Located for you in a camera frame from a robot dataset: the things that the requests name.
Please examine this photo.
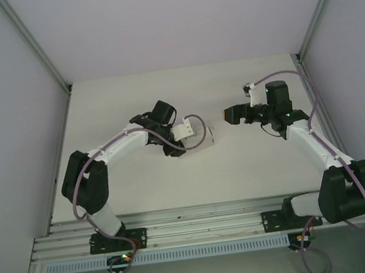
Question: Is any white paper box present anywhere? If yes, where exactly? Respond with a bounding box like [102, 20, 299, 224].
[184, 124, 216, 150]

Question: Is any small electronics board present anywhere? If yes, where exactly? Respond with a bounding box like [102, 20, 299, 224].
[105, 252, 137, 273]
[286, 230, 317, 252]

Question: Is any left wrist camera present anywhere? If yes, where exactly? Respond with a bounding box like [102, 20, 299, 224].
[168, 115, 197, 144]

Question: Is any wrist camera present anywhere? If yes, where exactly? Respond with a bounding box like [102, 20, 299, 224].
[168, 115, 197, 144]
[241, 80, 268, 108]

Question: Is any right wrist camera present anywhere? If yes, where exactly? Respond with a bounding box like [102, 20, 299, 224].
[241, 80, 268, 108]

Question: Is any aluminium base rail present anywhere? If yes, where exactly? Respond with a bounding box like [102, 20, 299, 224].
[27, 185, 365, 264]

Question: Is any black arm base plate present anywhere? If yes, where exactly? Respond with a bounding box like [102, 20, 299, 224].
[259, 204, 324, 235]
[87, 227, 150, 256]

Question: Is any aluminium corner post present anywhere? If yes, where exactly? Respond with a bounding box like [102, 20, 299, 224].
[288, 0, 355, 65]
[0, 0, 73, 101]

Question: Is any slotted pale cable duct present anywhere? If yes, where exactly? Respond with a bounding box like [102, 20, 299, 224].
[44, 233, 291, 273]

